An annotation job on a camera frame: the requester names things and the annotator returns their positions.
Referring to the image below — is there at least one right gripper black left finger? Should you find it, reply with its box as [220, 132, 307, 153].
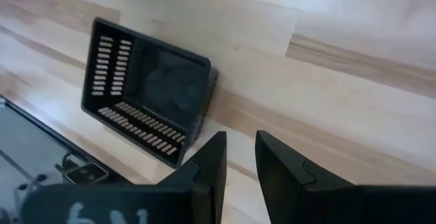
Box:
[20, 131, 228, 224]

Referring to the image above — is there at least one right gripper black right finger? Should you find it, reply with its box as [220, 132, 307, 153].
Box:
[255, 129, 436, 224]

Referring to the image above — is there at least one black plastic basket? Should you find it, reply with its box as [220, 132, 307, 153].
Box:
[80, 16, 220, 170]

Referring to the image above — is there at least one black square foot plate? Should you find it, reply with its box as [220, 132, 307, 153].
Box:
[63, 161, 110, 186]

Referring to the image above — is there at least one black table frame rail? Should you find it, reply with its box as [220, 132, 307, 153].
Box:
[0, 93, 134, 186]

